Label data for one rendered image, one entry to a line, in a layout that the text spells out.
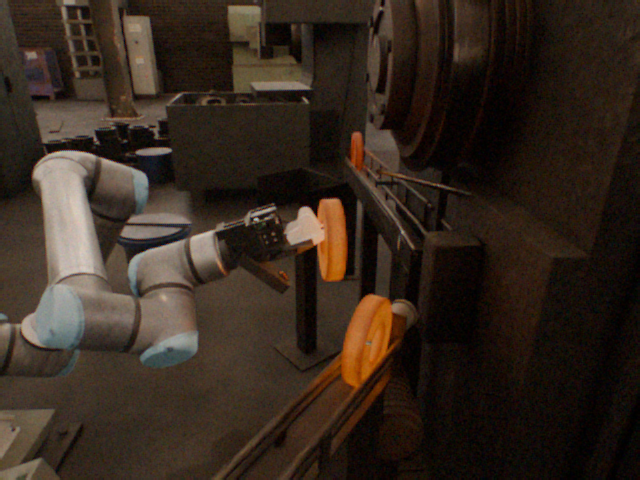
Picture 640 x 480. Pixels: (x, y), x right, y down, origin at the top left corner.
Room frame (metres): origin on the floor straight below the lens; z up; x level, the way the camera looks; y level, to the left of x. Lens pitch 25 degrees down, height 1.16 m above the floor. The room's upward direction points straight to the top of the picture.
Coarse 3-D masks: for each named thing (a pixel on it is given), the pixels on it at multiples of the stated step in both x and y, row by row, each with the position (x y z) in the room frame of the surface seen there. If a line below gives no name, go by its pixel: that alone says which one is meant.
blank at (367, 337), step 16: (368, 304) 0.61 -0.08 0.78; (384, 304) 0.63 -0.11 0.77; (352, 320) 0.59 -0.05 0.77; (368, 320) 0.58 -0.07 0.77; (384, 320) 0.64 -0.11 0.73; (352, 336) 0.57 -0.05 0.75; (368, 336) 0.57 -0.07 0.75; (384, 336) 0.65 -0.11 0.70; (352, 352) 0.56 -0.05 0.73; (368, 352) 0.58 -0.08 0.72; (384, 352) 0.65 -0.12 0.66; (352, 368) 0.55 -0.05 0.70; (368, 368) 0.58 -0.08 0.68; (352, 384) 0.57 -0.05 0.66
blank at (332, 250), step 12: (324, 204) 0.76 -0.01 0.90; (336, 204) 0.76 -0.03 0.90; (324, 216) 0.75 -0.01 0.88; (336, 216) 0.73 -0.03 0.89; (324, 228) 0.74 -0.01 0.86; (336, 228) 0.71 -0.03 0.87; (324, 240) 0.74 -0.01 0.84; (336, 240) 0.70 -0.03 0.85; (324, 252) 0.73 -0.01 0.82; (336, 252) 0.70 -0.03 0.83; (324, 264) 0.74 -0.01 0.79; (336, 264) 0.70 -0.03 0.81; (324, 276) 0.73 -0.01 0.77; (336, 276) 0.71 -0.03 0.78
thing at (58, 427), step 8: (56, 424) 1.11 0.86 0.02; (64, 424) 1.11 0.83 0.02; (72, 424) 1.11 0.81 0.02; (80, 424) 1.11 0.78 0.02; (56, 432) 1.07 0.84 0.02; (64, 432) 1.07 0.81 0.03; (72, 432) 1.07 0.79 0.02; (48, 440) 1.04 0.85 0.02; (56, 440) 1.04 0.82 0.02; (64, 440) 1.04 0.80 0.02; (72, 440) 1.04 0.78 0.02; (40, 448) 1.01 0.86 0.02; (48, 448) 1.01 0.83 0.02; (56, 448) 1.01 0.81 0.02; (64, 448) 1.01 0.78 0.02; (40, 456) 0.98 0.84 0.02; (48, 456) 0.98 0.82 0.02; (56, 456) 0.98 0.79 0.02; (64, 456) 0.99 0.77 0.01; (48, 464) 0.95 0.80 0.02; (56, 464) 0.95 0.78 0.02; (56, 472) 0.94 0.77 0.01
